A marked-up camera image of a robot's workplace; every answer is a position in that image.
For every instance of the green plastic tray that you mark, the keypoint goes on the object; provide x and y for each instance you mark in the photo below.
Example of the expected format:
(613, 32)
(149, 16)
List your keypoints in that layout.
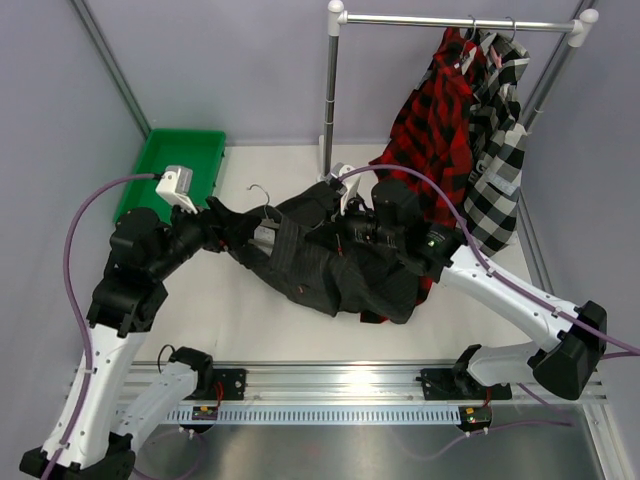
(190, 159)

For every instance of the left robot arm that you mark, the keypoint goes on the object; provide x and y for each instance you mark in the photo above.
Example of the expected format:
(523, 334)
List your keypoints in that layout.
(91, 441)

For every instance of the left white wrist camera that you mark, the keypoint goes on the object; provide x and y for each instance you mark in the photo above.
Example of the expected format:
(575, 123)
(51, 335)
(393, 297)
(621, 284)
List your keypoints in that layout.
(174, 187)

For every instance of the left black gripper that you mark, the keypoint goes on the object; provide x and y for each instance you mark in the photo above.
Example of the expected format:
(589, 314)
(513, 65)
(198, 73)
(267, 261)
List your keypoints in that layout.
(216, 222)

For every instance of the grey clothes hanger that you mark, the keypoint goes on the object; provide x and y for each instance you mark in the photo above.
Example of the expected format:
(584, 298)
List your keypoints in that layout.
(262, 215)

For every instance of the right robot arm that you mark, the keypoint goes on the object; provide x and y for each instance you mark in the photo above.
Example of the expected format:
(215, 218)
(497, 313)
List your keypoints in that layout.
(565, 343)

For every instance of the dark grey striped shirt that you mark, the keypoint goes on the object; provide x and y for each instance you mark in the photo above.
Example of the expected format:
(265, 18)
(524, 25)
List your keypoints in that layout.
(357, 278)

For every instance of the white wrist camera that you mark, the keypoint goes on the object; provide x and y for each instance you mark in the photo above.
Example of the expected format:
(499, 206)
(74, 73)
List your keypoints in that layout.
(343, 179)
(174, 187)

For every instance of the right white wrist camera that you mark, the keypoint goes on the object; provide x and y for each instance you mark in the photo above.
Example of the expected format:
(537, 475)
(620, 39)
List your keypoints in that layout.
(343, 179)

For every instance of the silver clothes rack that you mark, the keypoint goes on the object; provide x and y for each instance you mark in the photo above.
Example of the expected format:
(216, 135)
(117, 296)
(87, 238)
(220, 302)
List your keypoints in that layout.
(375, 66)

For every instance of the white slotted cable duct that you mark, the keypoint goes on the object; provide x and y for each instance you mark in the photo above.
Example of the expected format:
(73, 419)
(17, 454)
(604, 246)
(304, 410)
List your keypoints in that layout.
(317, 415)

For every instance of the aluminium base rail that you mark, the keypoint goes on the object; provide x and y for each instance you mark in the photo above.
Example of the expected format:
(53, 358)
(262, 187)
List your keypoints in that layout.
(336, 383)

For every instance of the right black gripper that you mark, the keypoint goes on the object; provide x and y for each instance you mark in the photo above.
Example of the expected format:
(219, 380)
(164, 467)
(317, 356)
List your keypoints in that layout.
(331, 235)

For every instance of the red shirt hanger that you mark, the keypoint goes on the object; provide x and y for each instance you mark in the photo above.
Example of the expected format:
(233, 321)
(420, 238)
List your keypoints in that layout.
(470, 34)

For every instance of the white black plaid shirt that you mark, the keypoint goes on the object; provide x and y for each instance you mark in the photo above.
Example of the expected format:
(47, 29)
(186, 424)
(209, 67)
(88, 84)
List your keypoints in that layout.
(498, 143)

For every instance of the red black plaid shirt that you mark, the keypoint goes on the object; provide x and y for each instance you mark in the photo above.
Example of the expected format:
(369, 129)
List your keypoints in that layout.
(431, 132)

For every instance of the plaid shirt hanger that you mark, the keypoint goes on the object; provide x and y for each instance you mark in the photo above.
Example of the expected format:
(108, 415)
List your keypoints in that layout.
(505, 44)

